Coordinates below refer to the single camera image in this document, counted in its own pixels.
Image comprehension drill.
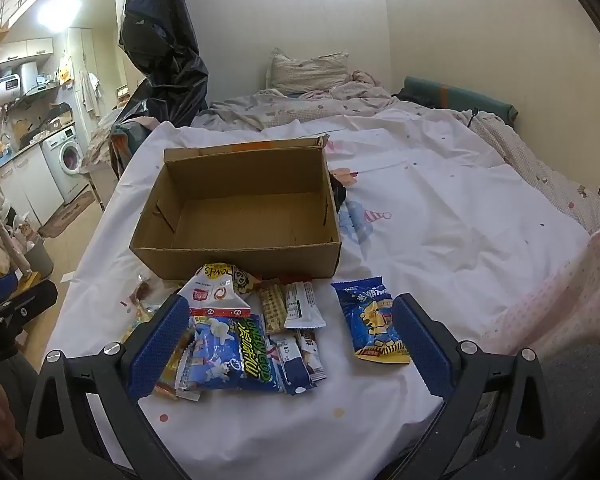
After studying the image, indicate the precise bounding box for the grey cloth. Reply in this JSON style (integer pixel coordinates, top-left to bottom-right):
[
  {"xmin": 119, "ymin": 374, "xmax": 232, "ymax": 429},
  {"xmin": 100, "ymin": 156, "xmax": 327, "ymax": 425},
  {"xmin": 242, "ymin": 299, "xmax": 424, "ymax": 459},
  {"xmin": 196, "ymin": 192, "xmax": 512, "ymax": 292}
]
[{"xmin": 329, "ymin": 170, "xmax": 349, "ymax": 207}]

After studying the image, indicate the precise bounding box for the beige cracker bar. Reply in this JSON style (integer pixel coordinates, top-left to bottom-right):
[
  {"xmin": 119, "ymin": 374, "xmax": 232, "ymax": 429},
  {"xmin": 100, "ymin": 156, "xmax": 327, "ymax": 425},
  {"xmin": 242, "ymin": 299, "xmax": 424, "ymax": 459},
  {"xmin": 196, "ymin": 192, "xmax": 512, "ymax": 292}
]
[{"xmin": 258, "ymin": 283, "xmax": 287, "ymax": 336}]

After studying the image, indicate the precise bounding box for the grey trash bin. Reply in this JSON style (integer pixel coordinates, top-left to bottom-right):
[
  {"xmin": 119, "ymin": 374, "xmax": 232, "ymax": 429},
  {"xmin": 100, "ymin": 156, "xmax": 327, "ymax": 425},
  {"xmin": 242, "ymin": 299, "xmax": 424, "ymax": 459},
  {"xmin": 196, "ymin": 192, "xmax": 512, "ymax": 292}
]
[{"xmin": 14, "ymin": 234, "xmax": 55, "ymax": 281}]

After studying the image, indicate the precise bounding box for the brown white snack bar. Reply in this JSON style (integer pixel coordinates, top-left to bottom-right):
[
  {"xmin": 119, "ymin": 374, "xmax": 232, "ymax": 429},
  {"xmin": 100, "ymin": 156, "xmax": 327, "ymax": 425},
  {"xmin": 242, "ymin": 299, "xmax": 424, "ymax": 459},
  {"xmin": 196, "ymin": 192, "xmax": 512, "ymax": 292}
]
[{"xmin": 297, "ymin": 329, "xmax": 327, "ymax": 385}]

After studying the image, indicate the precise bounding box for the yellow printed snack bag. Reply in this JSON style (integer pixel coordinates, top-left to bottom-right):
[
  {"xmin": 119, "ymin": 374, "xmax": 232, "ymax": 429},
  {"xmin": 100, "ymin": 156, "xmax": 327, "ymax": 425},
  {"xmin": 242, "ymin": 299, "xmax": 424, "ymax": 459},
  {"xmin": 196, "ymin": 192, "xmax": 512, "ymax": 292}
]
[{"xmin": 121, "ymin": 302, "xmax": 181, "ymax": 402}]

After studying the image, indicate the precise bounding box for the pink dotted blanket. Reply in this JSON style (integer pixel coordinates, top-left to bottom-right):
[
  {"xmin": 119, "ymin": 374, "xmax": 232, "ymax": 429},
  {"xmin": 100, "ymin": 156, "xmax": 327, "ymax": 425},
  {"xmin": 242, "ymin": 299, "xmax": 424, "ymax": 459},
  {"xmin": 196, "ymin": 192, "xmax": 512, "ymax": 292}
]
[{"xmin": 480, "ymin": 217, "xmax": 600, "ymax": 361}]

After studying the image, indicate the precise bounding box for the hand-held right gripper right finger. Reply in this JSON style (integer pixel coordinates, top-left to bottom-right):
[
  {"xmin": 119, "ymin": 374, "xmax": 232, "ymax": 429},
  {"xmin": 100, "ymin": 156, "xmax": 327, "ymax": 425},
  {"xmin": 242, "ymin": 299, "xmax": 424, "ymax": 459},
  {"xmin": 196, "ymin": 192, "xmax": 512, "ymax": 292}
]
[{"xmin": 393, "ymin": 294, "xmax": 576, "ymax": 480}]

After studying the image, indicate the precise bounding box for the white pouch with red label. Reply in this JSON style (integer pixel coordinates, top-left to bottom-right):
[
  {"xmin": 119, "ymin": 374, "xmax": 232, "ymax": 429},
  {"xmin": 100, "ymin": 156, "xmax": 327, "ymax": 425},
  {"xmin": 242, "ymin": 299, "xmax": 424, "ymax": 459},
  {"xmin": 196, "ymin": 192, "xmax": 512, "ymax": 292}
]
[{"xmin": 176, "ymin": 264, "xmax": 255, "ymax": 318}]

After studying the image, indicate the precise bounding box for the yellow hanging bag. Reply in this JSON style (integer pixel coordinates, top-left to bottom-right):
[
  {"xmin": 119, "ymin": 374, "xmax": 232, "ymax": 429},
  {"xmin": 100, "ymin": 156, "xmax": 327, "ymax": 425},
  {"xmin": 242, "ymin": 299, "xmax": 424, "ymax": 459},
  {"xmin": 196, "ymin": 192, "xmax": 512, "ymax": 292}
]
[{"xmin": 57, "ymin": 55, "xmax": 76, "ymax": 86}]

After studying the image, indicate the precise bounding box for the white kitchen cabinet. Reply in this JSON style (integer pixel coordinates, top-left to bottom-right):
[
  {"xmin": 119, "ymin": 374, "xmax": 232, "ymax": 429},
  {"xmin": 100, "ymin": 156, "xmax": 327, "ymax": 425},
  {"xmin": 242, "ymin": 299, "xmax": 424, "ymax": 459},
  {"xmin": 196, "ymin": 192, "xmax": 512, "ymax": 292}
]
[{"xmin": 0, "ymin": 146, "xmax": 65, "ymax": 227}]

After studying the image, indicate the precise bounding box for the patterned pillow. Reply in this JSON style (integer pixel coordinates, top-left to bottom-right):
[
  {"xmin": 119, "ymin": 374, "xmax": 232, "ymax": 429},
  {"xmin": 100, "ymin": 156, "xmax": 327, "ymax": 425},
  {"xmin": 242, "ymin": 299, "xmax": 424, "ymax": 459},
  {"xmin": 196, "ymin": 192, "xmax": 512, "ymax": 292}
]
[{"xmin": 266, "ymin": 48, "xmax": 352, "ymax": 95}]

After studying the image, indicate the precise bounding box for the person's left forearm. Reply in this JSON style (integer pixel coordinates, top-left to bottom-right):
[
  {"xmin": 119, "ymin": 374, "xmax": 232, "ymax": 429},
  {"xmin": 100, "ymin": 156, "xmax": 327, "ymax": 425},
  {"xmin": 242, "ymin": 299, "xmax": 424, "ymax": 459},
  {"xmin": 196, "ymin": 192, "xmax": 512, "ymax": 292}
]
[{"xmin": 0, "ymin": 360, "xmax": 26, "ymax": 461}]

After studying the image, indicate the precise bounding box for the yellow cartoon-face snack packet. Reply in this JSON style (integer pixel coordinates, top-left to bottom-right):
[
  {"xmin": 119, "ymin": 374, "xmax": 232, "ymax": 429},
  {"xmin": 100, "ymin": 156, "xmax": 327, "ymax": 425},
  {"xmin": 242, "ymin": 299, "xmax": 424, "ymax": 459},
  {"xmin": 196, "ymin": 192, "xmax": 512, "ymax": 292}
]
[{"xmin": 202, "ymin": 262, "xmax": 262, "ymax": 297}]

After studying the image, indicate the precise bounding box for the blue packet with yellow cartoon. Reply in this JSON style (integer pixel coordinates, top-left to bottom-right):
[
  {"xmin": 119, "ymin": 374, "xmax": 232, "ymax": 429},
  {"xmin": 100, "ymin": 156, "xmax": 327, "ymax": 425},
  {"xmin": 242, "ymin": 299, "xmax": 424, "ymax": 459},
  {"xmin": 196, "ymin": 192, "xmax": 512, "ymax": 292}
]
[{"xmin": 330, "ymin": 276, "xmax": 412, "ymax": 365}]

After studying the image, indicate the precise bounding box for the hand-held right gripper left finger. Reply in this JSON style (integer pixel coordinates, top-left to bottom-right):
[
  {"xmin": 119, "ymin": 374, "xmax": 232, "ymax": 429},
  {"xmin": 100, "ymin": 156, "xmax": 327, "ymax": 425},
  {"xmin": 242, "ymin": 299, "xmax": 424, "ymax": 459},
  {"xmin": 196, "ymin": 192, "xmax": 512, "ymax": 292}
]
[{"xmin": 10, "ymin": 294, "xmax": 191, "ymax": 480}]

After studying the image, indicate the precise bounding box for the white hanging towel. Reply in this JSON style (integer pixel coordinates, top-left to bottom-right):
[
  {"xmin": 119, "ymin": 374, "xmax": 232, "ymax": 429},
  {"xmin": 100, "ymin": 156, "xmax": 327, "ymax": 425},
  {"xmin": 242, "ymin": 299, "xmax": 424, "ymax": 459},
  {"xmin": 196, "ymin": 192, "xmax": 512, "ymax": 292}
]
[{"xmin": 77, "ymin": 71, "xmax": 102, "ymax": 117}]

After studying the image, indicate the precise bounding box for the white washing machine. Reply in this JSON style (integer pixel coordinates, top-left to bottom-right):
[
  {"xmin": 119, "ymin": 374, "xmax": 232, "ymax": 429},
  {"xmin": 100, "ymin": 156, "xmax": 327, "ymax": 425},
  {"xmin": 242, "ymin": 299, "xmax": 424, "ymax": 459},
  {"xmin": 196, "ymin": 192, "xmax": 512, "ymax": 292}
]
[{"xmin": 41, "ymin": 126, "xmax": 90, "ymax": 205}]

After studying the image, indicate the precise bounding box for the black plastic bag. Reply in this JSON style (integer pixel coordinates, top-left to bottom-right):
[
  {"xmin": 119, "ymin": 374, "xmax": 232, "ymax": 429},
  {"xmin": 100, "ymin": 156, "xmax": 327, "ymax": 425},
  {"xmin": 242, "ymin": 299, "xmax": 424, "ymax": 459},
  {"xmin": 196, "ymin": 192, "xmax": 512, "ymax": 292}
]
[{"xmin": 118, "ymin": 0, "xmax": 210, "ymax": 128}]

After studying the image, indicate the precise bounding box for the brown patterned rug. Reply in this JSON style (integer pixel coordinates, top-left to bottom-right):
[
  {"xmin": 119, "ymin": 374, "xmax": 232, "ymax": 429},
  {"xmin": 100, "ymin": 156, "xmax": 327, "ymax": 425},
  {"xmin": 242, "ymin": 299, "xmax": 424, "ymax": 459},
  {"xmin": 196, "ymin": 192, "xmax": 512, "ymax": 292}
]
[{"xmin": 39, "ymin": 189, "xmax": 97, "ymax": 240}]

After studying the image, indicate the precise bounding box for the white water heater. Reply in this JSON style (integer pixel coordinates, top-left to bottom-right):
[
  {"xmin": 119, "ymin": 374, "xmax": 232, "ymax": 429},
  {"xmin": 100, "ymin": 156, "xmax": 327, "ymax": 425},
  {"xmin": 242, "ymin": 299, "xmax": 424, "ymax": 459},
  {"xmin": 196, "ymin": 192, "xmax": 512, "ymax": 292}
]
[{"xmin": 0, "ymin": 60, "xmax": 40, "ymax": 107}]

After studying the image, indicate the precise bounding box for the green mat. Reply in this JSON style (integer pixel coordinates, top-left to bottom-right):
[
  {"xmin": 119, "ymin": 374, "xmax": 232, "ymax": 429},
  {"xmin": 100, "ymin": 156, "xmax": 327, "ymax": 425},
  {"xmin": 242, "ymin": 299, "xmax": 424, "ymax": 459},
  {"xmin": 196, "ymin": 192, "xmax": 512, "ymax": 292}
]
[{"xmin": 404, "ymin": 76, "xmax": 520, "ymax": 127}]

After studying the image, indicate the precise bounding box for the tall white cabinet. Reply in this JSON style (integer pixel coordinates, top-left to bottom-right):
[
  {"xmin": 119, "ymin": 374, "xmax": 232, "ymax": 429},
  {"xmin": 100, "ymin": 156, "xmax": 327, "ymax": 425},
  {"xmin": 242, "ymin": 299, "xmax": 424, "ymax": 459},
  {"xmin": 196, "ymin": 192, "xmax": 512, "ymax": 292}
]
[{"xmin": 66, "ymin": 27, "xmax": 121, "ymax": 121}]

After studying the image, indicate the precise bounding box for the blue popcorn bag green lettering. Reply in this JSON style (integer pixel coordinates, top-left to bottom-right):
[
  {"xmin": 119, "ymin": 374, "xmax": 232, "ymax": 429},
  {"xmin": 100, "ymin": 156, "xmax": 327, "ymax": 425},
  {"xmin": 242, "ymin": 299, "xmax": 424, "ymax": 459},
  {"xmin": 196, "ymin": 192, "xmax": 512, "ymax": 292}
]
[{"xmin": 189, "ymin": 312, "xmax": 287, "ymax": 394}]

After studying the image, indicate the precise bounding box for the white wall cabinet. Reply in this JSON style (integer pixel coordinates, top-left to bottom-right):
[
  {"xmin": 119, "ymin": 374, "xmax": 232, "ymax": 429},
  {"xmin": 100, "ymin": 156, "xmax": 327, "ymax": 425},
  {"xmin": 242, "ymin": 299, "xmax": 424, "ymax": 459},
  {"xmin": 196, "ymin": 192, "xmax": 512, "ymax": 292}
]
[{"xmin": 0, "ymin": 37, "xmax": 56, "ymax": 63}]

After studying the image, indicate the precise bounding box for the brown cardboard box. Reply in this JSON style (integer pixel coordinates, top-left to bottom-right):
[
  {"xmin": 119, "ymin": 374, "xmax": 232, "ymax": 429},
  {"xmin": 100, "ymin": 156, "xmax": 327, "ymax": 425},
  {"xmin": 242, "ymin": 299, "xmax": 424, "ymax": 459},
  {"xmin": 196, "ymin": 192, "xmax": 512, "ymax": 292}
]
[{"xmin": 129, "ymin": 134, "xmax": 342, "ymax": 281}]

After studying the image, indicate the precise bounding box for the clear-wrapped chocolate cake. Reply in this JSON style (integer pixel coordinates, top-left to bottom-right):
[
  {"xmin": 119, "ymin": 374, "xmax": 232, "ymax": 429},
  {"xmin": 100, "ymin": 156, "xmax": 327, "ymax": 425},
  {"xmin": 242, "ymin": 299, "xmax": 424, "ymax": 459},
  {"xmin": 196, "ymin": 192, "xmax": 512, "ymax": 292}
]
[{"xmin": 129, "ymin": 272, "xmax": 156, "ymax": 311}]

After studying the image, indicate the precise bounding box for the green orange clothes pile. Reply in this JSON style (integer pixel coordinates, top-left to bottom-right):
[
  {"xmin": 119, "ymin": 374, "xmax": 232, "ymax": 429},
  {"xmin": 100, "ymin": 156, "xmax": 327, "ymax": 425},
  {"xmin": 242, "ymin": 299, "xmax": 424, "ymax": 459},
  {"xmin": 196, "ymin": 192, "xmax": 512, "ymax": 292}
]
[{"xmin": 109, "ymin": 115, "xmax": 158, "ymax": 176}]

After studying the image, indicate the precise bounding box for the dark blue white snack bar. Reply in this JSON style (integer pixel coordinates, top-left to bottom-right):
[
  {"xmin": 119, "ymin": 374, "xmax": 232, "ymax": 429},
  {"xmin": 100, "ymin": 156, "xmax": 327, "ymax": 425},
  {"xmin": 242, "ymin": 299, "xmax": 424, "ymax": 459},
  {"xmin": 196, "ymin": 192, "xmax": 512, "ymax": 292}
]
[{"xmin": 270, "ymin": 332, "xmax": 315, "ymax": 396}]

